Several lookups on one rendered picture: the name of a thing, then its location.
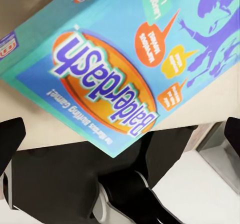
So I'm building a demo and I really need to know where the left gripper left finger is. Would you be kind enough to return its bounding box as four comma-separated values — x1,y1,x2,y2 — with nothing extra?
0,117,26,177

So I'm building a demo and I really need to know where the board game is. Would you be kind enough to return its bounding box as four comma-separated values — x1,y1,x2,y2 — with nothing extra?
0,0,240,158

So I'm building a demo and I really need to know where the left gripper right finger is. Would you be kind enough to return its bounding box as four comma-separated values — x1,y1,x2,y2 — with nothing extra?
224,117,240,157

